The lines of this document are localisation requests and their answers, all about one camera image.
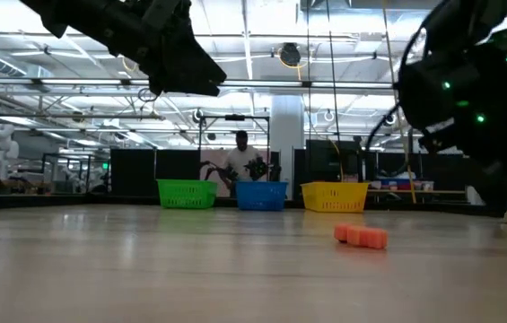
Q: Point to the yellow plastic basket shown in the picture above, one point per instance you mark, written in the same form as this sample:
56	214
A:
334	197

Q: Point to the orange plastic Halloween figure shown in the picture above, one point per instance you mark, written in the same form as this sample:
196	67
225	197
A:
361	236

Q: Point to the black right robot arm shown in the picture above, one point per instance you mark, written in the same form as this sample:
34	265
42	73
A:
504	175

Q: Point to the black overhead camera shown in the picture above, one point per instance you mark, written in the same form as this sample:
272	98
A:
290	54

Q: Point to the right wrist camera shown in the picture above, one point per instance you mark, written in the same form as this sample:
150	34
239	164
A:
468	18

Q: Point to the green plastic basket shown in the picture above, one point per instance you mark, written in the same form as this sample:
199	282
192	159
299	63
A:
186	195

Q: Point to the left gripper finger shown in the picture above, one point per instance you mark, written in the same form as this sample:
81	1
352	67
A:
186	67

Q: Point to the blue plastic basket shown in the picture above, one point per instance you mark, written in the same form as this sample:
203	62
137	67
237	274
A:
262	196

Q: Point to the black background gantry frame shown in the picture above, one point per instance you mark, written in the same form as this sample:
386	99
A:
235	117

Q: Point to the background table with containers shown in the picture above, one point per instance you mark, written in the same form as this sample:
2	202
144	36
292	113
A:
437	191

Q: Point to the person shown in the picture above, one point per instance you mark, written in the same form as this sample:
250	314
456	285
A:
240	161

